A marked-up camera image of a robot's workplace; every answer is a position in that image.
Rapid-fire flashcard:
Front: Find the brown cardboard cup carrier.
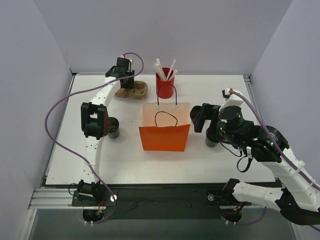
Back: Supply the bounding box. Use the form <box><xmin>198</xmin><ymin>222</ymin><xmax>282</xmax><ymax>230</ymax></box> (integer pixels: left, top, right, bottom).
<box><xmin>115</xmin><ymin>81</ymin><xmax>148</xmax><ymax>100</ymax></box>

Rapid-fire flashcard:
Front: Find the dark coffee cup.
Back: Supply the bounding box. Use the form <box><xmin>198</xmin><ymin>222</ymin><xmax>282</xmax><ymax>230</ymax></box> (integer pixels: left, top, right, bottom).
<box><xmin>107</xmin><ymin>117</ymin><xmax>120</xmax><ymax>139</ymax></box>
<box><xmin>205</xmin><ymin>129</ymin><xmax>220</xmax><ymax>148</ymax></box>

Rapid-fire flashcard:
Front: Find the orange paper bag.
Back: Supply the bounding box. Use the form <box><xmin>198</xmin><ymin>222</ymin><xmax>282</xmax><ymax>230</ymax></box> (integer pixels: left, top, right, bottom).
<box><xmin>138</xmin><ymin>99</ymin><xmax>191</xmax><ymax>152</ymax></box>

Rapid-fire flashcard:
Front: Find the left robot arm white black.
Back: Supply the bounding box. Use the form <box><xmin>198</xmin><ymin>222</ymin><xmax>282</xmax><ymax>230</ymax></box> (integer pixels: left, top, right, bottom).
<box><xmin>77</xmin><ymin>55</ymin><xmax>135</xmax><ymax>206</ymax></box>

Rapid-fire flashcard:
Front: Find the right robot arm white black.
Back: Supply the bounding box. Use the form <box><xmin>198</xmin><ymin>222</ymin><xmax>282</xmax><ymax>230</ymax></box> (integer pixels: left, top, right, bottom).
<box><xmin>190</xmin><ymin>103</ymin><xmax>320</xmax><ymax>226</ymax></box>

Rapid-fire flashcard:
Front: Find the wrapped white straw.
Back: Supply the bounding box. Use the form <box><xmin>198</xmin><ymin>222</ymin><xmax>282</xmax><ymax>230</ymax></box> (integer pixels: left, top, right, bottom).
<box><xmin>166</xmin><ymin>59</ymin><xmax>177</xmax><ymax>81</ymax></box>
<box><xmin>169</xmin><ymin>69</ymin><xmax>178</xmax><ymax>81</ymax></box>
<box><xmin>153</xmin><ymin>58</ymin><xmax>167</xmax><ymax>82</ymax></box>

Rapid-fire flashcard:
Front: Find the red straw holder cup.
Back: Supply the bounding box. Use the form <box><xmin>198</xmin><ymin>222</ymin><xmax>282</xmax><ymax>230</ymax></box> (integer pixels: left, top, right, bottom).
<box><xmin>155</xmin><ymin>73</ymin><xmax>175</xmax><ymax>99</ymax></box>

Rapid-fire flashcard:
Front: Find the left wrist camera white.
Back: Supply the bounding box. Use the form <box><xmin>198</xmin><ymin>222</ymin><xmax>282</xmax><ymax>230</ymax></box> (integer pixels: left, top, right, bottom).
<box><xmin>119</xmin><ymin>54</ymin><xmax>133</xmax><ymax>72</ymax></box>

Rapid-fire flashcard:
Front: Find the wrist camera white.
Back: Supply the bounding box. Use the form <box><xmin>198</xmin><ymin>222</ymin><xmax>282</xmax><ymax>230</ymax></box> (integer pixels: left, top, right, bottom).
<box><xmin>119</xmin><ymin>54</ymin><xmax>133</xmax><ymax>72</ymax></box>
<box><xmin>219</xmin><ymin>88</ymin><xmax>244</xmax><ymax>111</ymax></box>

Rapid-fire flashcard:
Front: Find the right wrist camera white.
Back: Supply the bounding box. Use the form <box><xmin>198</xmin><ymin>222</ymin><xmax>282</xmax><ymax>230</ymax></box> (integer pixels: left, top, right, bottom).
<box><xmin>219</xmin><ymin>88</ymin><xmax>244</xmax><ymax>111</ymax></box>

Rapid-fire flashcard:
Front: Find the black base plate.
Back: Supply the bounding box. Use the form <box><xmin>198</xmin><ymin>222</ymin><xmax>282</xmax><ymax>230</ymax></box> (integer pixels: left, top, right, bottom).
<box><xmin>71</xmin><ymin>183</ymin><xmax>240</xmax><ymax>221</ymax></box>

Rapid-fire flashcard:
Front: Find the aluminium frame rail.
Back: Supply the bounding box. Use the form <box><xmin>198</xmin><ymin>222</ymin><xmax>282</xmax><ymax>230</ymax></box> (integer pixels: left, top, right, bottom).
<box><xmin>28</xmin><ymin>188</ymin><xmax>84</xmax><ymax>210</ymax></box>

